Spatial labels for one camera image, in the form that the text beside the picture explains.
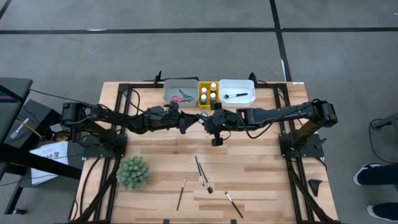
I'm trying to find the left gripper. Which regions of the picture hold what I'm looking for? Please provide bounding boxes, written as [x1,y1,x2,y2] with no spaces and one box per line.
[144,102,200,131]

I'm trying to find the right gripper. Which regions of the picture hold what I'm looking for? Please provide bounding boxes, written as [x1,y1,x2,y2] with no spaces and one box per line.
[201,102,239,135]

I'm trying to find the green-handled scissors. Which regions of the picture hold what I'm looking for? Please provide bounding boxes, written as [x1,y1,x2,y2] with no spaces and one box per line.
[178,88,195,103]

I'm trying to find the fluffy grey makeup brush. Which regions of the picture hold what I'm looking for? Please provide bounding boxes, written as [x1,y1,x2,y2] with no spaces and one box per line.
[223,92,249,100]

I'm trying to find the black bristle brush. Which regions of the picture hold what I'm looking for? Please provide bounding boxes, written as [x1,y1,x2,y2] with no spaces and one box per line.
[198,162,215,195]

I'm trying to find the small white-tipped paintbrush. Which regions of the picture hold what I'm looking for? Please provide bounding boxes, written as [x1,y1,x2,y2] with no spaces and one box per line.
[224,191,244,219]

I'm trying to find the yellow plastic basket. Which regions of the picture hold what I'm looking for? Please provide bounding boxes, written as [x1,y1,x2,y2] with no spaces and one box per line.
[197,80,220,110]

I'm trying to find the grey plastic bin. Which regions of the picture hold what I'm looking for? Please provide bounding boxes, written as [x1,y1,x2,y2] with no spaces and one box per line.
[162,78,200,108]

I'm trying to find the white plastic bin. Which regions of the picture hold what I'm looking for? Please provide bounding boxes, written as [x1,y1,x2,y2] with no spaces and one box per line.
[218,78,256,108]

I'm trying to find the flat silver-ferrule brush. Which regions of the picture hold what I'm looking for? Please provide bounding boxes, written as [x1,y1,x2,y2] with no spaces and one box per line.
[194,155,205,187]

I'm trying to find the long thin black paintbrush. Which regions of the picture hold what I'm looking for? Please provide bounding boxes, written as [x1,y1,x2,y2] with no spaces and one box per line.
[175,179,187,212]

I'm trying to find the green artificial plant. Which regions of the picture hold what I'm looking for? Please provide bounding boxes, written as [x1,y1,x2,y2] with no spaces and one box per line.
[115,155,152,191]

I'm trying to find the white paper sheet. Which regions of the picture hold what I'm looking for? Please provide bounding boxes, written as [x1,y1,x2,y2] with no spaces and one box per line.
[30,140,69,186]

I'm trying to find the black monitor stand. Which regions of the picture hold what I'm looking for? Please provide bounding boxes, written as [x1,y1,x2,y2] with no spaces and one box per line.
[0,144,83,215]

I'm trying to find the black cardboard box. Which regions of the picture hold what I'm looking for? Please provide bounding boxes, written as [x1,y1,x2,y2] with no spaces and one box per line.
[2,98,63,150]

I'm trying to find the person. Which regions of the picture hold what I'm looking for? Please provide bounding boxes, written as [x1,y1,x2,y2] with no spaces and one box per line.
[353,161,398,222]

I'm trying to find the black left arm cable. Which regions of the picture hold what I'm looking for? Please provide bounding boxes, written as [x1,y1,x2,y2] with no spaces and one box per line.
[124,88,141,113]

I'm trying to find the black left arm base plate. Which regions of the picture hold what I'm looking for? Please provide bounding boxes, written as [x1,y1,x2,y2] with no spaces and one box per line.
[82,133,128,159]

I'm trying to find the black aluminium table frame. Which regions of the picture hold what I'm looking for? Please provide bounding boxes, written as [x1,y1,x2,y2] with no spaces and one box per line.
[70,70,343,224]

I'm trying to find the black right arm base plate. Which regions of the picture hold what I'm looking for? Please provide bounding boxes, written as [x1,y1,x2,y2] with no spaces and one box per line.
[279,133,325,159]

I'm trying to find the black plastic bracket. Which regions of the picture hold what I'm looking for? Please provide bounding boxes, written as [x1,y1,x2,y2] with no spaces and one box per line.
[307,179,323,197]

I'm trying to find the thin black cable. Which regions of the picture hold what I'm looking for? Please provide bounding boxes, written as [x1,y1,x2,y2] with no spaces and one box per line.
[29,88,94,108]

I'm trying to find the black floor cable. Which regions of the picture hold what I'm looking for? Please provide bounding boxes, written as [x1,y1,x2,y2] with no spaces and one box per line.
[368,119,398,166]

